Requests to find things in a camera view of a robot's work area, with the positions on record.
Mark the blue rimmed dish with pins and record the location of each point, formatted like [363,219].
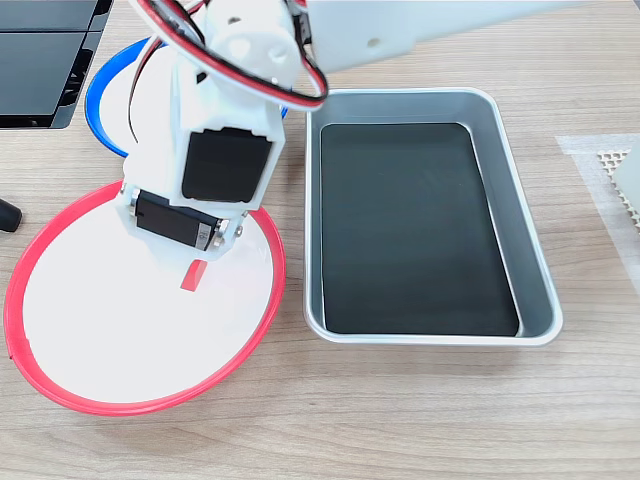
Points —
[107,100]

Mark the silver metal tray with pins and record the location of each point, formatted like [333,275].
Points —
[520,200]

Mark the red block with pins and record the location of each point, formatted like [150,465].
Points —
[194,277]

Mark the black tray liner mat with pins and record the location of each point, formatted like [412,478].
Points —
[410,225]

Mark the black flat case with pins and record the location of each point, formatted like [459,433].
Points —
[40,65]

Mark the white mesh mat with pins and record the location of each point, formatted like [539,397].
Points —
[620,175]

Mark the black rounded stand foot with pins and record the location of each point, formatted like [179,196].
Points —
[9,215]

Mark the red rimmed dish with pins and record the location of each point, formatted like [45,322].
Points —
[125,325]

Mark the grey base plate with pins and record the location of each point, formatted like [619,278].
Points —
[629,180]

